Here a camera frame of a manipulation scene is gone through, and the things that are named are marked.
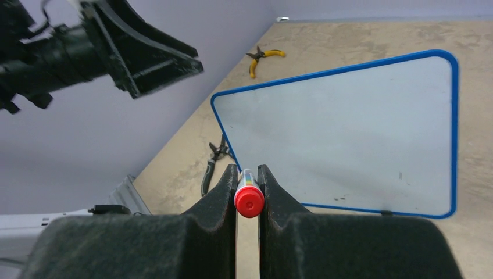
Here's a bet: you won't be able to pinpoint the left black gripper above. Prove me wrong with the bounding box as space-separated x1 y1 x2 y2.
1 1 203 114

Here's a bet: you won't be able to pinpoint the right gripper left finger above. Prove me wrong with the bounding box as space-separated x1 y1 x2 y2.
20 164 238 278

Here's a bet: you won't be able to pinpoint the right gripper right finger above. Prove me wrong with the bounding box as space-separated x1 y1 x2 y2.
258 165 462 278

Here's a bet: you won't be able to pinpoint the red capped whiteboard marker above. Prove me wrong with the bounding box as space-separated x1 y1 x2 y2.
234 169 265 218

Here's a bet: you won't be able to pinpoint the blue framed whiteboard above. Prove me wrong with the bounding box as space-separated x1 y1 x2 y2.
210 49 460 219

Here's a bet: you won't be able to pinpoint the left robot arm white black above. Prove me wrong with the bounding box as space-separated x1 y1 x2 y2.
1 1 203 114

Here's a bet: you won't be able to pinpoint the aluminium frame rail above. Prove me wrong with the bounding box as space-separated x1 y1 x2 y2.
106 175 152 215

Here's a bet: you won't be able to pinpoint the black handled cutters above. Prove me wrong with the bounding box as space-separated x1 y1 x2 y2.
201 135 233 196

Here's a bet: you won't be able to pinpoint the yellow handled pliers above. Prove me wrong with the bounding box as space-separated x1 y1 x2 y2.
246 45 286 78

